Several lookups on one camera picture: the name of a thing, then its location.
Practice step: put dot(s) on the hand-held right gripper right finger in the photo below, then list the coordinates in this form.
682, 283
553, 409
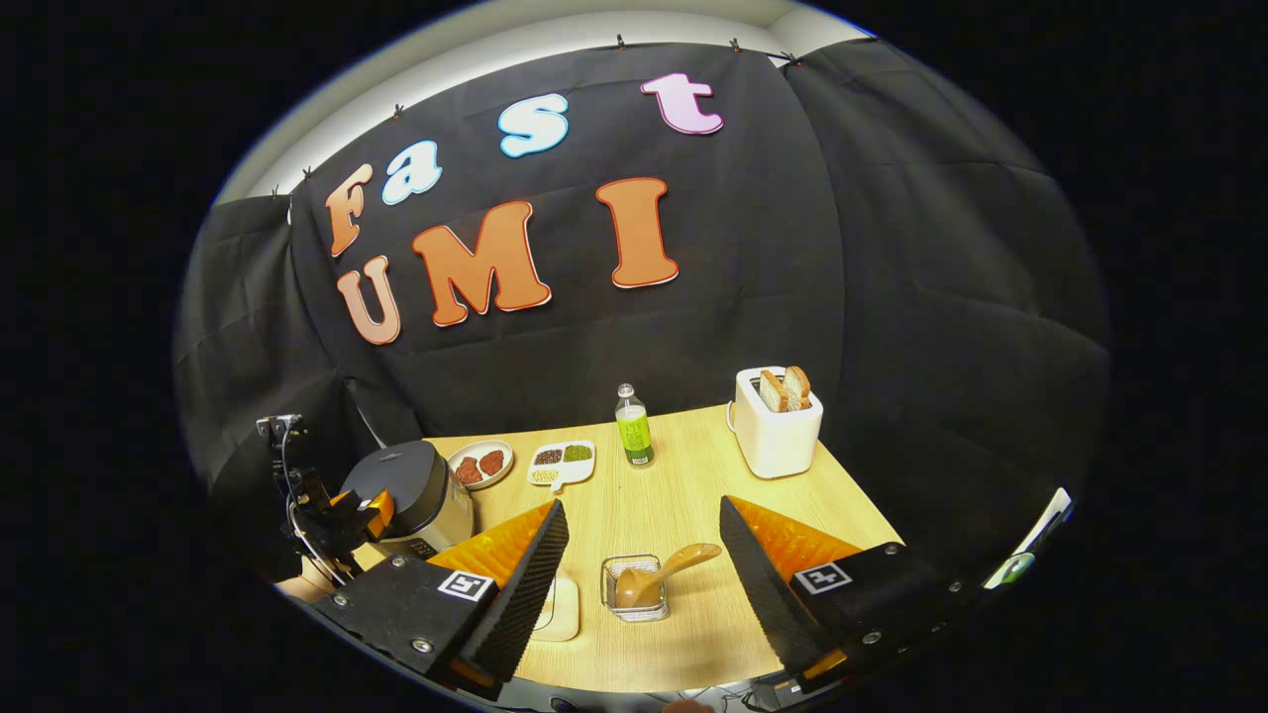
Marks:
768, 594

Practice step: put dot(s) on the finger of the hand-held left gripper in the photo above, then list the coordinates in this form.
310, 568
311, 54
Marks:
381, 512

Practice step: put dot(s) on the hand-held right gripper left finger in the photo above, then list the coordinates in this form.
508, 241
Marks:
530, 594

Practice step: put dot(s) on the black rice cooker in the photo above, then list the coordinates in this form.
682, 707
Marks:
406, 480

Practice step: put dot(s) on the wooden spoon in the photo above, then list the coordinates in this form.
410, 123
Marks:
634, 589

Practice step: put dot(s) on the cream square dish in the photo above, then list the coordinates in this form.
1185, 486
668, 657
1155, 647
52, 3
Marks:
560, 614

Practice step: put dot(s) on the red meat piece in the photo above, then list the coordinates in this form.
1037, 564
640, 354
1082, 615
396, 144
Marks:
491, 461
469, 470

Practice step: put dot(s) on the round white plate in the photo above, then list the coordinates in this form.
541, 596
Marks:
500, 480

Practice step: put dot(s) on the white divided grain dish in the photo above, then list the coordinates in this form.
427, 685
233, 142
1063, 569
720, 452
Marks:
555, 473

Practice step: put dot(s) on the white toaster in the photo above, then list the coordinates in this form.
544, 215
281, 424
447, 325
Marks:
778, 441

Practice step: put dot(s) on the green drink bottle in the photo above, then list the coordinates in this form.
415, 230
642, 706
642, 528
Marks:
635, 436

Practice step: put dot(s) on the toast bread slice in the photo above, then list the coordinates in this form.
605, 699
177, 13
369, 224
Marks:
798, 386
773, 391

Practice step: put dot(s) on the green round object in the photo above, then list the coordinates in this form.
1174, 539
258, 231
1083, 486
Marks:
1012, 569

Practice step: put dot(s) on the white flat panel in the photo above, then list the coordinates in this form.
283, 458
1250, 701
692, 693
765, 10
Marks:
1050, 520

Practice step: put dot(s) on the black backdrop cloth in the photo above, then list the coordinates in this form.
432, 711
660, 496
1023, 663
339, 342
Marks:
892, 297

